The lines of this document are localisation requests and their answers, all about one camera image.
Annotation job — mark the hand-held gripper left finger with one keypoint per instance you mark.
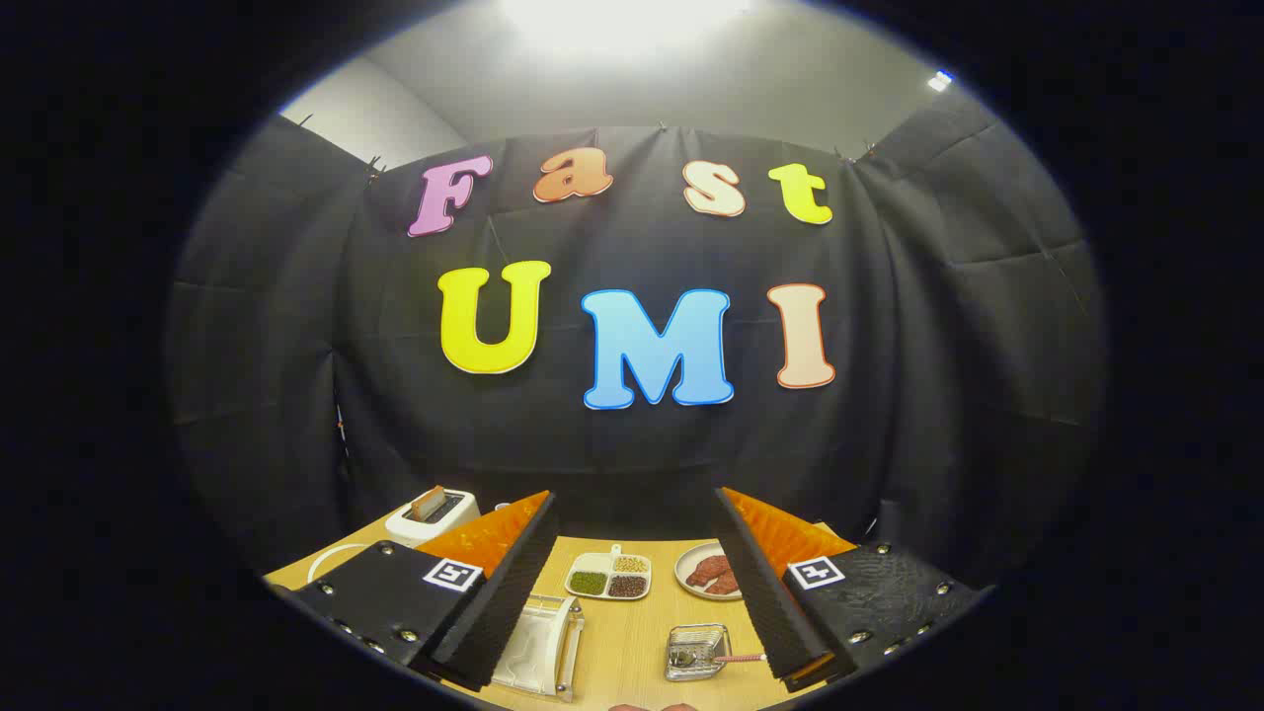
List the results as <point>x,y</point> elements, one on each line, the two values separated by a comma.
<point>494,612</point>

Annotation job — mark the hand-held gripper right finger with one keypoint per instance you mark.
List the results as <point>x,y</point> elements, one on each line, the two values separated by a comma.
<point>765,602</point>

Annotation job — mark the beige round plate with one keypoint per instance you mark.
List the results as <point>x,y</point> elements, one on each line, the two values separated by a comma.
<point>684,568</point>

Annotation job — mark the red raw meat slice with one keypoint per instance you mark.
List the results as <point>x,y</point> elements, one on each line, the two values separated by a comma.
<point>709,569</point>
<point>726,585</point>

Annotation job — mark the green beans pile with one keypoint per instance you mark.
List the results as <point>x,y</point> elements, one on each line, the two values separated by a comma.
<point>590,583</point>

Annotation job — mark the white divided snack tray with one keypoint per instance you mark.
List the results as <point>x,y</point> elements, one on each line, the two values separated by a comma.
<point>591,563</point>

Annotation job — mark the white toaster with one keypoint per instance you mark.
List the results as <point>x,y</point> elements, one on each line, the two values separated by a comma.
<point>460,509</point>

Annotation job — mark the brown bread slice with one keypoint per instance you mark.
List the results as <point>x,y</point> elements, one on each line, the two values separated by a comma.
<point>428,504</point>

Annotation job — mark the dark red beans pile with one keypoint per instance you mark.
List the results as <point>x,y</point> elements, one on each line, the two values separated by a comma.
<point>628,586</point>

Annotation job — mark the yellow beans pile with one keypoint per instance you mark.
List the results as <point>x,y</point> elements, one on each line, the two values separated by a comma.
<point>630,564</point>

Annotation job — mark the black backdrop cloth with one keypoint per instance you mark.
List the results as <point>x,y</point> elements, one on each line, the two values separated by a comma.
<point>632,444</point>

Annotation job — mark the small ceiling light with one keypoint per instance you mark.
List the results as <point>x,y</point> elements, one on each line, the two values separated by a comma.
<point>939,81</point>

